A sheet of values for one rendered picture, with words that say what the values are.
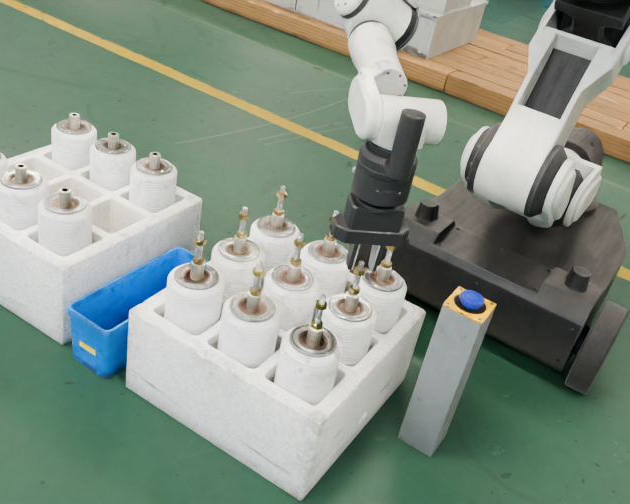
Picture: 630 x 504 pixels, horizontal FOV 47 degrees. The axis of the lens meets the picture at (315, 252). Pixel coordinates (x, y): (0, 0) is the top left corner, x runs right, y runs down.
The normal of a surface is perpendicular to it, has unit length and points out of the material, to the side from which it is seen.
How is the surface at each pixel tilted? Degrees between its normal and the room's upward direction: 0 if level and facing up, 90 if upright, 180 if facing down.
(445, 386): 90
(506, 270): 0
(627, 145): 90
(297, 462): 90
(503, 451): 0
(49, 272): 90
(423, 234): 45
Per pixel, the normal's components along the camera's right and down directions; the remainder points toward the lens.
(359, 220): 0.14, 0.56
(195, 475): 0.18, -0.83
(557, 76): -0.36, -0.14
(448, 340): -0.53, 0.38
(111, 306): 0.83, 0.39
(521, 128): -0.25, -0.35
